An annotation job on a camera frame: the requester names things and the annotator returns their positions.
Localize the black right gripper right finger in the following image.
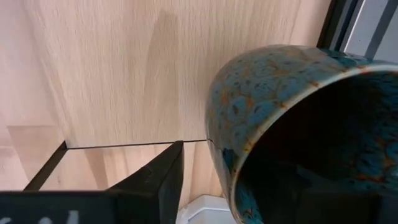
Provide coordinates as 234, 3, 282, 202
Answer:
297, 185, 398, 224

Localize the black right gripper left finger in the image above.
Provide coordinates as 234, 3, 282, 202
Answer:
108, 140, 185, 224

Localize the blue speckled ceramic mug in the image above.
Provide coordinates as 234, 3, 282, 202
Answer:
205, 44, 398, 224

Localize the white plastic plant pot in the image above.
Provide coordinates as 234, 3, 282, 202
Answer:
175, 194, 237, 224

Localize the wooden shelf rack black frame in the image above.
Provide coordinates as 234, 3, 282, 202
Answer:
24, 139, 225, 209

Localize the black table edge rail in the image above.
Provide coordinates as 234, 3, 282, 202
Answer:
316, 0, 398, 62

